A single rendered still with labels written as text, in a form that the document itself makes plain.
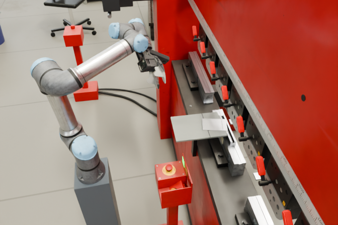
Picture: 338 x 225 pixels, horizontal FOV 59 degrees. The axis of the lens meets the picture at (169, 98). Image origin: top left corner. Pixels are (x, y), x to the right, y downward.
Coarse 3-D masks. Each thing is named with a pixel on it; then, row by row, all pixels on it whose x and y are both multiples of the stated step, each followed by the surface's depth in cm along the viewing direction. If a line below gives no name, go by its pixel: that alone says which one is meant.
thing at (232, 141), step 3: (222, 117) 162; (225, 117) 161; (228, 126) 156; (228, 129) 155; (228, 132) 154; (231, 132) 152; (228, 135) 151; (231, 135) 151; (228, 138) 150; (231, 138) 150; (234, 138) 149; (228, 141) 150; (231, 141) 147; (234, 141) 148; (231, 144) 148; (234, 144) 149
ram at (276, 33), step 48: (240, 0) 110; (288, 0) 78; (336, 0) 61; (240, 48) 115; (288, 48) 81; (336, 48) 62; (240, 96) 120; (288, 96) 83; (336, 96) 64; (288, 144) 86; (336, 144) 65; (336, 192) 67
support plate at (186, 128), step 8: (216, 112) 164; (176, 120) 159; (184, 120) 159; (192, 120) 159; (200, 120) 159; (176, 128) 155; (184, 128) 155; (192, 128) 154; (200, 128) 154; (176, 136) 150; (184, 136) 150; (192, 136) 150; (200, 136) 150; (208, 136) 150; (216, 136) 150; (224, 136) 151
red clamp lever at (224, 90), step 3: (222, 87) 130; (225, 87) 130; (222, 90) 130; (225, 90) 130; (222, 93) 130; (225, 93) 129; (225, 96) 129; (225, 99) 129; (225, 102) 129; (225, 105) 128; (228, 105) 129; (231, 105) 129
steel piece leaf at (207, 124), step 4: (204, 120) 159; (208, 120) 159; (212, 120) 159; (216, 120) 159; (220, 120) 159; (204, 124) 156; (208, 124) 156; (212, 124) 156; (216, 124) 156; (220, 124) 156; (204, 128) 154; (208, 128) 154; (212, 128) 154; (216, 128) 154; (220, 128) 154
